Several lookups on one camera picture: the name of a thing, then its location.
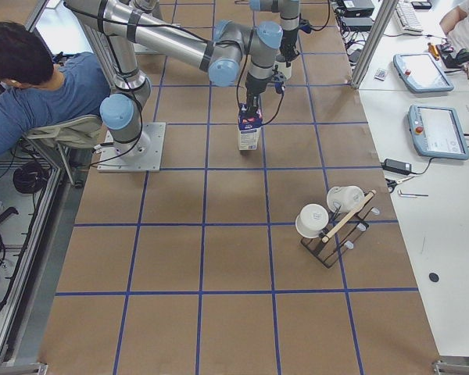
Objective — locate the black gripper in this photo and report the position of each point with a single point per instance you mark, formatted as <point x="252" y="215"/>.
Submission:
<point x="253" y="87"/>

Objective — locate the blue white milk carton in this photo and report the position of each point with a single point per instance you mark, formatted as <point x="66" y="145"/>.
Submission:
<point x="248" y="128"/>

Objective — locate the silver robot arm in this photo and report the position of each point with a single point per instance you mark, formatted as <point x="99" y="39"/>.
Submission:
<point x="237" y="51"/>
<point x="289" y="11"/>

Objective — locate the white cup on rack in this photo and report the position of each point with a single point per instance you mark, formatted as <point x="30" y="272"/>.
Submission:
<point x="344" y="199"/>
<point x="312" y="219"/>

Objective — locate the small remote control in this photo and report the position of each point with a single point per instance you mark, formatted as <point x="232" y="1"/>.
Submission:
<point x="380" y="74"/>

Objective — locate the black power adapter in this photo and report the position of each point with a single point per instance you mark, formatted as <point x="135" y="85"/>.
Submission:
<point x="396" y="166"/>

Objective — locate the teach pendant far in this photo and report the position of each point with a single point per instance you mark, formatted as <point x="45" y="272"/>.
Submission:
<point x="421" y="73"/>

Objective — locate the teach pendant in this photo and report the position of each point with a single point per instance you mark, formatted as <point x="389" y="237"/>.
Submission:
<point x="436" y="132"/>
<point x="421" y="73"/>

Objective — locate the white keyboard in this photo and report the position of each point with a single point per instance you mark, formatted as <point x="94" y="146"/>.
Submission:
<point x="406" y="19"/>

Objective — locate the allen key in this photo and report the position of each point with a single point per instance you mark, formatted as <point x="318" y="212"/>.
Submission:
<point x="412" y="195"/>

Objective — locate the grey office chair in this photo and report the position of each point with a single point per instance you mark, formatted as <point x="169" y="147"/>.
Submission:
<point x="79" y="133"/>

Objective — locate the teach pendant near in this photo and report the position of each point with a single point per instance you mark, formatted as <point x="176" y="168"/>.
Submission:
<point x="436" y="132"/>

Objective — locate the person in blue shirt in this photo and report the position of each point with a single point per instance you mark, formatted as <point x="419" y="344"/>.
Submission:
<point x="40" y="93"/>

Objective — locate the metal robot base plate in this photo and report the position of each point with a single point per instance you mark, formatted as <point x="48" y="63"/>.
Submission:
<point x="145" y="156"/>

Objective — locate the aluminium frame post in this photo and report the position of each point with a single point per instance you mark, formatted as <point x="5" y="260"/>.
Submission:
<point x="384" y="14"/>

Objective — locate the black wire cup rack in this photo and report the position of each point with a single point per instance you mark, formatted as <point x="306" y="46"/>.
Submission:
<point x="342" y="231"/>

